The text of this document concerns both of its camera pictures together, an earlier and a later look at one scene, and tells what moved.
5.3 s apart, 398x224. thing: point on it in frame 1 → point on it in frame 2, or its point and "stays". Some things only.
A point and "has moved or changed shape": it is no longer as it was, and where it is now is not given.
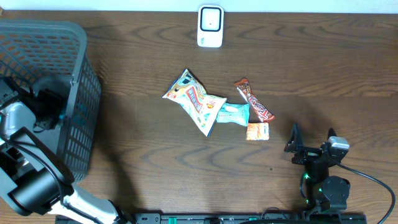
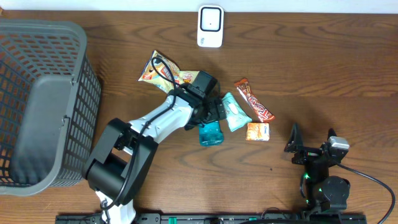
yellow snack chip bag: (199, 106) has moved or changed shape
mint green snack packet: (234, 112) has moved or changed shape
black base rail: (267, 218) stays
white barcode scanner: (210, 26) stays
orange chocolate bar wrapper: (263, 112) stays
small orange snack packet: (257, 131) stays
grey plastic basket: (56, 54) stays
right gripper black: (307, 154) stays
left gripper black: (55, 99) → (213, 111)
